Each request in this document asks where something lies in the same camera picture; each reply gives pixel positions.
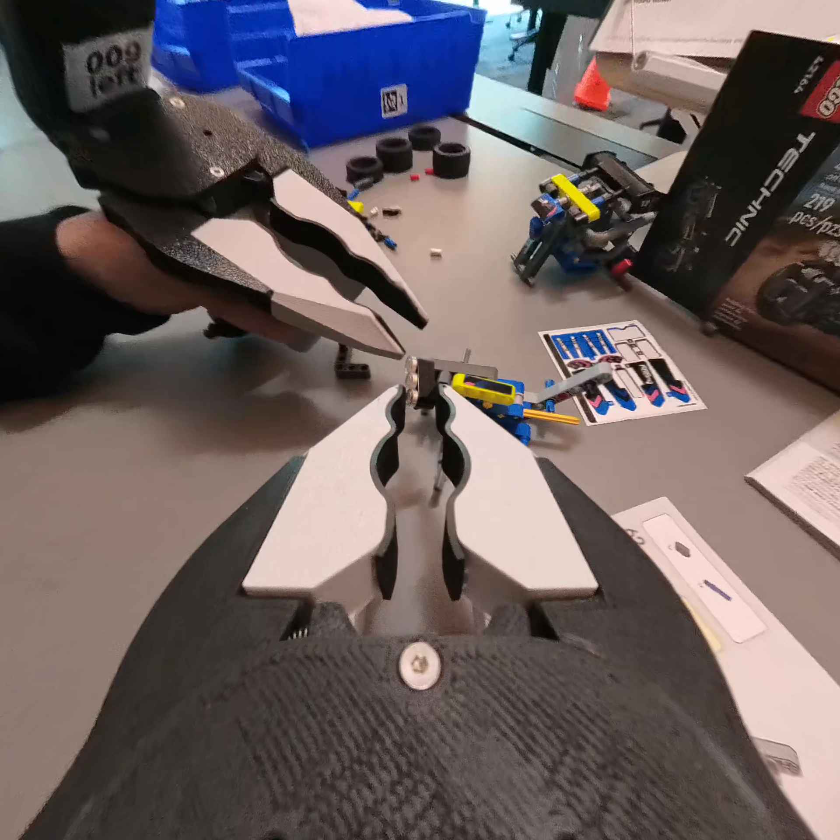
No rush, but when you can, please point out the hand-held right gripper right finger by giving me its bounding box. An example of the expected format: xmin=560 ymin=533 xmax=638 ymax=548
xmin=437 ymin=386 xmax=600 ymax=634

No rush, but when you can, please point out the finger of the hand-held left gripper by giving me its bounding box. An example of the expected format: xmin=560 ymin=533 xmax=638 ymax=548
xmin=190 ymin=215 xmax=408 ymax=361
xmin=269 ymin=168 xmax=429 ymax=329

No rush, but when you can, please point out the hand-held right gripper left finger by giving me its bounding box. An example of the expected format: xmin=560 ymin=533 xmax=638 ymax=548
xmin=241 ymin=385 xmax=405 ymax=634

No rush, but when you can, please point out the small blue yellow lego assembly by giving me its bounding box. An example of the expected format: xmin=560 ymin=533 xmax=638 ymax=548
xmin=430 ymin=349 xmax=616 ymax=492

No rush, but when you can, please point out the black lego connector piece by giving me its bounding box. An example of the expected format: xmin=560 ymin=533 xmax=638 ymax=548
xmin=403 ymin=356 xmax=448 ymax=412

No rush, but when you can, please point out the person's left forearm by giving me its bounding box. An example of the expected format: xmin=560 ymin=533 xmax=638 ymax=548
xmin=0 ymin=206 xmax=173 ymax=404

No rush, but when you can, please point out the lego sticker sheet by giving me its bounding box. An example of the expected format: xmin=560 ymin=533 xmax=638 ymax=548
xmin=538 ymin=319 xmax=708 ymax=427

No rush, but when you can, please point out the large blue yellow lego assembly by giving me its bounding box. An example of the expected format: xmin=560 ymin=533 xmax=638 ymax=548
xmin=512 ymin=152 xmax=661 ymax=291

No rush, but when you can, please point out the open lego instruction booklet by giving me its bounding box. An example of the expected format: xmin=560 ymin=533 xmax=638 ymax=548
xmin=610 ymin=497 xmax=840 ymax=840

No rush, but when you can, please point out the closed lego booklet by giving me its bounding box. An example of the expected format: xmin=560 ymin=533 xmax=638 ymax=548
xmin=745 ymin=410 xmax=840 ymax=560

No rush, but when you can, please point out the lego set box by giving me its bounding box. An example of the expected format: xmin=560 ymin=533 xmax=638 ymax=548
xmin=633 ymin=29 xmax=840 ymax=395

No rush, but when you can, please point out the person's left hand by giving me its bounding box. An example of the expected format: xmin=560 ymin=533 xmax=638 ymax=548
xmin=56 ymin=211 xmax=322 ymax=352

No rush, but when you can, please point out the blue plastic storage bin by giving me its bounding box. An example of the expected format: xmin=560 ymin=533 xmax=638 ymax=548
xmin=151 ymin=0 xmax=240 ymax=94

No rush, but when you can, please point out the blue storage bin with tag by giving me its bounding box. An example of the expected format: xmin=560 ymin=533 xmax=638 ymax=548
xmin=226 ymin=0 xmax=487 ymax=151

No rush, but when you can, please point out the orange traffic cone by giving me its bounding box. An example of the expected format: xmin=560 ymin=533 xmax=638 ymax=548
xmin=574 ymin=56 xmax=612 ymax=112

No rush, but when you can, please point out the brown cardboard box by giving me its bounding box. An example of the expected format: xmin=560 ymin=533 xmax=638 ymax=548
xmin=594 ymin=51 xmax=731 ymax=114

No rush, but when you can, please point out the printed instruction sheet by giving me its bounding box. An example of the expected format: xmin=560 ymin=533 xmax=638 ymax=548
xmin=589 ymin=0 xmax=840 ymax=61

